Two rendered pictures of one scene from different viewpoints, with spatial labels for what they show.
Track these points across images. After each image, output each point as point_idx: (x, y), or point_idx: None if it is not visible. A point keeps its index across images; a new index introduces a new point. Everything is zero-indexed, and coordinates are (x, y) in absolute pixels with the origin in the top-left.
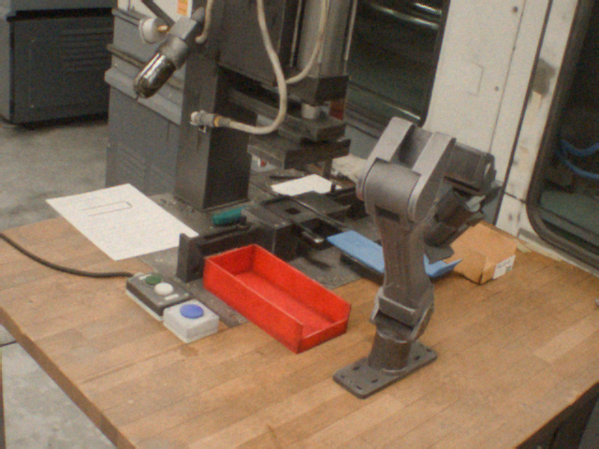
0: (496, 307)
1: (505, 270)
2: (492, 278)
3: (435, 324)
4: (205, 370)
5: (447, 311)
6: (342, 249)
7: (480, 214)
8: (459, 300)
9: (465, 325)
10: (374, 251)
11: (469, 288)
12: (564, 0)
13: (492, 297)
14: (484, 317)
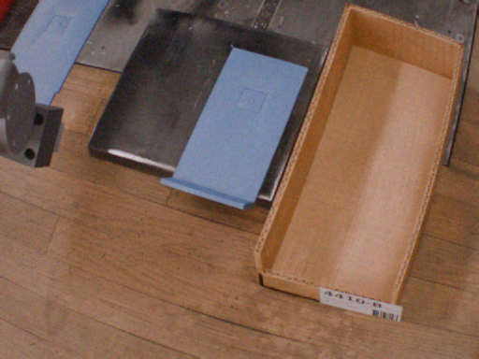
0: (183, 342)
1: (374, 313)
2: (318, 300)
3: (36, 248)
4: None
5: (92, 257)
6: (213, 1)
7: (21, 155)
8: (153, 265)
9: (63, 300)
10: (50, 54)
11: (229, 270)
12: None
13: (222, 326)
14: (120, 328)
